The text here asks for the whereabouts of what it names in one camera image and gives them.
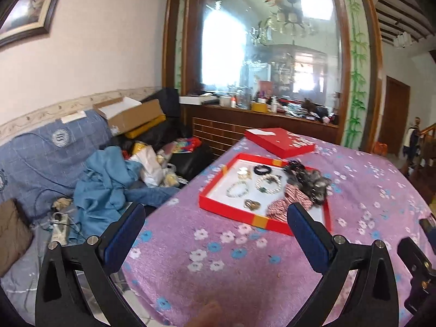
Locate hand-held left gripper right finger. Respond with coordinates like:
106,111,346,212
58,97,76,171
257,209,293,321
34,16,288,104
287,202,400,327

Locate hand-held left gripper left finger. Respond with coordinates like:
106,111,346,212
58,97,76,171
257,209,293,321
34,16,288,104
35,202,147,327

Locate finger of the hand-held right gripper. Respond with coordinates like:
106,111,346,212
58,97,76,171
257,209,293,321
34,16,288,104
419,215,436,242
397,237,430,281

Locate plaid fabric scrunchie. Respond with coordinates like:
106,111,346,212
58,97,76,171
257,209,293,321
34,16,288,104
266,184,316,220

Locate grey shell hair claw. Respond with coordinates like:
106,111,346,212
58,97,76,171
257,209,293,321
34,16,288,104
300,170,332,205

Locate white pearl bracelet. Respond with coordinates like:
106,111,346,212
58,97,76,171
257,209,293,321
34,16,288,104
255,174,283,194

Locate red box tray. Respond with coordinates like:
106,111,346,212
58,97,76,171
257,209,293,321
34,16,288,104
198,153,332,236

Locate blue clothes pile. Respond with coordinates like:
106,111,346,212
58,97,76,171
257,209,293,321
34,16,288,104
73,146,181,235

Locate wooden stair railing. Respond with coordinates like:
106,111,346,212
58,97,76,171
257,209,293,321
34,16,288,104
398,123,436,191

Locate white plastic bags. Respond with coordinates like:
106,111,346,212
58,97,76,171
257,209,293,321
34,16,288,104
131,141,178,188

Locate purple floral blanket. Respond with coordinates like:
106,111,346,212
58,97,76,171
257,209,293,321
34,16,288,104
121,136,436,327

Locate hanging dark white jacket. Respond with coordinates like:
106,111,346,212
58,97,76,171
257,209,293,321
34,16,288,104
404,117,423,164

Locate red box lid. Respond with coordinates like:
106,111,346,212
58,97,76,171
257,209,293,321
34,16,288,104
244,128,317,159

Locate colourful cloth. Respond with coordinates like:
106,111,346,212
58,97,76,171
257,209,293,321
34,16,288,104
174,138,201,154

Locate flat yellow box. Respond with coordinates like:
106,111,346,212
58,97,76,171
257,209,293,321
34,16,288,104
124,115,167,140

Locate brown cushion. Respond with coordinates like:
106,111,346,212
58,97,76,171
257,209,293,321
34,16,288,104
0,198,35,276

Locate wooden door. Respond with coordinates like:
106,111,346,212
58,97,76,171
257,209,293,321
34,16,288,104
378,77,411,157

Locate blue sofa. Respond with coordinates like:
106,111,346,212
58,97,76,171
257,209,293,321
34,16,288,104
0,109,150,324

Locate open cardboard box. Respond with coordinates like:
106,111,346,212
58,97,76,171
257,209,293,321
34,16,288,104
93,97,162,133

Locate dark brown fluffy object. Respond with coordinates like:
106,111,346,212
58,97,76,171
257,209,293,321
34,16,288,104
301,98,328,116

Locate black sofa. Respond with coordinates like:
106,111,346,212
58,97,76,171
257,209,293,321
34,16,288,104
136,89,212,184

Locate wooden cabinet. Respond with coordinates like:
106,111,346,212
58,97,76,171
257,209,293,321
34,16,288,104
180,104,341,164

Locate white flat box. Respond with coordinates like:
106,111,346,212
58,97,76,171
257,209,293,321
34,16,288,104
179,93,219,105

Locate ceiling lamp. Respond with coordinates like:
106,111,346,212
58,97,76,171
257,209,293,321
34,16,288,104
395,31,414,48

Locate wooden framed glass partition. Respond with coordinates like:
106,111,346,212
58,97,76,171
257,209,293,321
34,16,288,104
162,0,384,150

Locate framed painting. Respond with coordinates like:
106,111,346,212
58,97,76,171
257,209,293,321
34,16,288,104
0,0,70,46

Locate green bead bracelet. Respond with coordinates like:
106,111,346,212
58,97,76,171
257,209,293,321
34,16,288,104
226,181,251,198

